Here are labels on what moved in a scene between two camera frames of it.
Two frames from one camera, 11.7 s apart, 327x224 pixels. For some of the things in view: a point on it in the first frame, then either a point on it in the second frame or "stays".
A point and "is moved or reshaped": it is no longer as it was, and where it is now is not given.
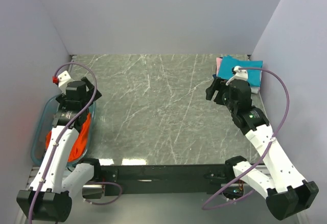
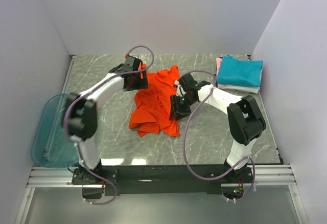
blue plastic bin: (43, 123) stays
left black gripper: (90, 91) -> (142, 84)
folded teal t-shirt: (228, 62) stays
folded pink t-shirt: (218, 60) stays
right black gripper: (217, 99) -> (176, 108)
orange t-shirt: (83, 128) is moved or reshaped
